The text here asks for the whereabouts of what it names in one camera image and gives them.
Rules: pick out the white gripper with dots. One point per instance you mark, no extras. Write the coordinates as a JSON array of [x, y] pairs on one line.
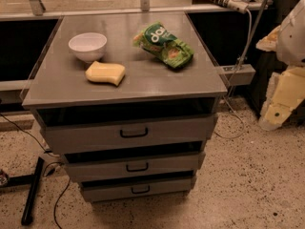
[[293, 40]]

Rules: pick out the grey bottom drawer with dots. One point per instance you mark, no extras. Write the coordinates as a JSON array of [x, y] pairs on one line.
[[139, 189]]

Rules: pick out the grey drawer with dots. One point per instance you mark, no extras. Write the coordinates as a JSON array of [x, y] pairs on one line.
[[129, 134], [135, 167], [139, 189]]

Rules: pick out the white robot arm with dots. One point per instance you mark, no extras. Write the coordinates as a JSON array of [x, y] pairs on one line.
[[288, 39]]

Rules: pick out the grey drawer cabinet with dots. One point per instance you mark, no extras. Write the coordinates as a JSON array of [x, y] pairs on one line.
[[60, 94]]

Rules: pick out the grey middle drawer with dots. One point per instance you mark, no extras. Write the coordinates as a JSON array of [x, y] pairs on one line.
[[135, 167]]

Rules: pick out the grey top drawer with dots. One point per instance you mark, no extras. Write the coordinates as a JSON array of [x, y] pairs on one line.
[[129, 134]]

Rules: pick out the green chip bag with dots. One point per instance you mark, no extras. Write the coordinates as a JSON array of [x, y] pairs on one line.
[[165, 46]]

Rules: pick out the yellow sponge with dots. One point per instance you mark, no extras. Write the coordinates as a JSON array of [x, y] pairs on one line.
[[105, 73]]

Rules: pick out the white bowl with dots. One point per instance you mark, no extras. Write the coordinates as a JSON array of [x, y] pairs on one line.
[[89, 46]]

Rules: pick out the black metal stand leg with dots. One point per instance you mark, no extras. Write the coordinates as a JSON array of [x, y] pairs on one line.
[[32, 180]]

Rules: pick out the grey metal side bracket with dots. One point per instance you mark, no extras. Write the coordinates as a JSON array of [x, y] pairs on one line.
[[232, 77]]

